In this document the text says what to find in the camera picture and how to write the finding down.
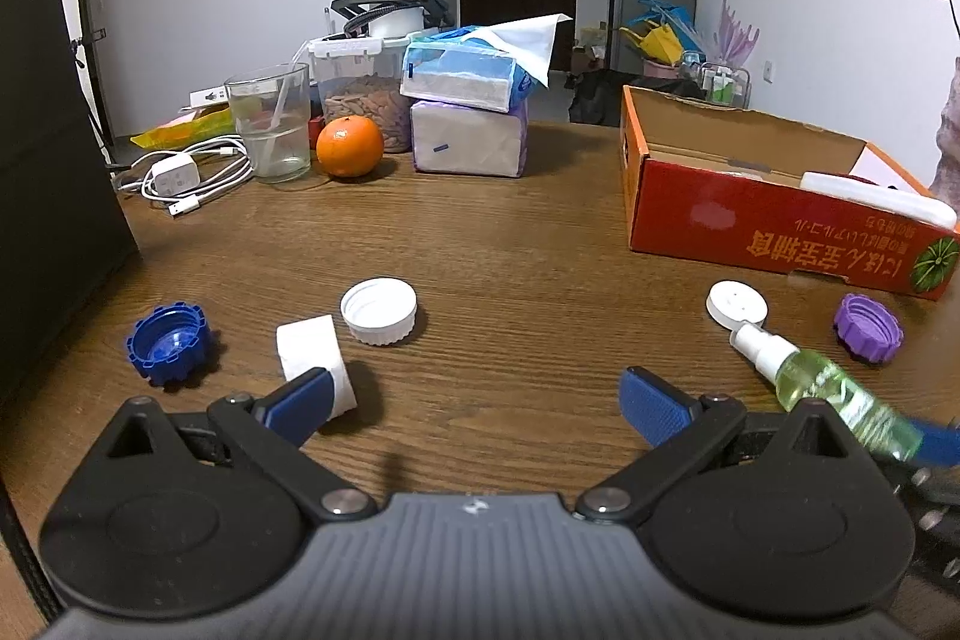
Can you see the yellow blue bags pile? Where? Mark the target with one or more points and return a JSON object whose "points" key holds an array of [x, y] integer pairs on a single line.
{"points": [[663, 33]]}

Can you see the camera tripod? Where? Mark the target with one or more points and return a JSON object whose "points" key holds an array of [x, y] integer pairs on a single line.
{"points": [[83, 53]]}

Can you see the blue plastic cap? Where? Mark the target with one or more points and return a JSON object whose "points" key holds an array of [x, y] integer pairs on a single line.
{"points": [[170, 343]]}

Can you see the black paper shopping bag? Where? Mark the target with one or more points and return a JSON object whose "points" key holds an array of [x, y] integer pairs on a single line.
{"points": [[63, 232]]}

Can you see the wire rack with bottles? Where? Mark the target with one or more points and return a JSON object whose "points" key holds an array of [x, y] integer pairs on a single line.
{"points": [[725, 86]]}

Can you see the clear drinking glass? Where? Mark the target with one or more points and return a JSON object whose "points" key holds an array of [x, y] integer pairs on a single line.
{"points": [[271, 109]]}

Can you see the purple plastic cap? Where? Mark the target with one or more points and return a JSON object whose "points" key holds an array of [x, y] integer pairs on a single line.
{"points": [[868, 329]]}

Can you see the white small open bottle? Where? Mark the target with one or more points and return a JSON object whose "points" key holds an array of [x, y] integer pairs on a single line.
{"points": [[312, 344]]}

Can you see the white charger with cable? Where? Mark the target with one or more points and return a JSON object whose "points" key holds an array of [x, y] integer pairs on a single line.
{"points": [[183, 181]]}

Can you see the blue tissue pack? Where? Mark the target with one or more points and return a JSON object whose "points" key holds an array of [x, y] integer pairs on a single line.
{"points": [[482, 67]]}

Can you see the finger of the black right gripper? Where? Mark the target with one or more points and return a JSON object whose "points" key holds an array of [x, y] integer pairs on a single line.
{"points": [[928, 487]]}

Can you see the red white lint brush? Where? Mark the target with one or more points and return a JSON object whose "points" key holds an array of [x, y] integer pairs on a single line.
{"points": [[902, 202]]}

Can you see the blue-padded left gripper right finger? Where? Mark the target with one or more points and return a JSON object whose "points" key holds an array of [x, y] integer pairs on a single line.
{"points": [[685, 435]]}

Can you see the yellow flat package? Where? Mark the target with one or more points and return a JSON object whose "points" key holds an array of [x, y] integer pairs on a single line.
{"points": [[191, 127]]}

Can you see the white round bottle cap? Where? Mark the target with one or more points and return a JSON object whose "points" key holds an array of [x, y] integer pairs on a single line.
{"points": [[730, 303]]}

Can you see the white round lid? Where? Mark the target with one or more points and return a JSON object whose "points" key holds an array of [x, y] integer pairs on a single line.
{"points": [[380, 311]]}

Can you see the clear food storage container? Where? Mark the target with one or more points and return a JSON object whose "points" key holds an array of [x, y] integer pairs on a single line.
{"points": [[362, 76]]}

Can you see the orange cardboard box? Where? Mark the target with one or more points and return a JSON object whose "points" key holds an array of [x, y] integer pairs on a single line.
{"points": [[723, 186]]}

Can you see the black headset on container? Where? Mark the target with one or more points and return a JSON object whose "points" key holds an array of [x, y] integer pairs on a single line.
{"points": [[360, 15]]}

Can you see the purple tissue pack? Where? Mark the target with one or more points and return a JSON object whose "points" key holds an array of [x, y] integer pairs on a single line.
{"points": [[452, 139]]}

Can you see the textured pink vase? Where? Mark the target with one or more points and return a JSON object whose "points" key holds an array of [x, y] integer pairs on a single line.
{"points": [[946, 184]]}

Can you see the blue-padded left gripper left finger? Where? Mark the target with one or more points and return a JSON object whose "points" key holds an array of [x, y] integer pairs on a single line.
{"points": [[264, 436]]}

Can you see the black bag behind table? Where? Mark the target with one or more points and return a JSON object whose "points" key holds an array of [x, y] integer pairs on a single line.
{"points": [[597, 95]]}

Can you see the purple feather decoration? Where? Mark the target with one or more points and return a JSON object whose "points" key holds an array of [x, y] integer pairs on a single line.
{"points": [[734, 41]]}

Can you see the green spray bottle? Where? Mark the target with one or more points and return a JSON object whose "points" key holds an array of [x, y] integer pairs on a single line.
{"points": [[796, 374]]}

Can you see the orange fruit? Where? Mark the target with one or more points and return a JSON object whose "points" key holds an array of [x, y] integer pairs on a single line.
{"points": [[349, 147]]}

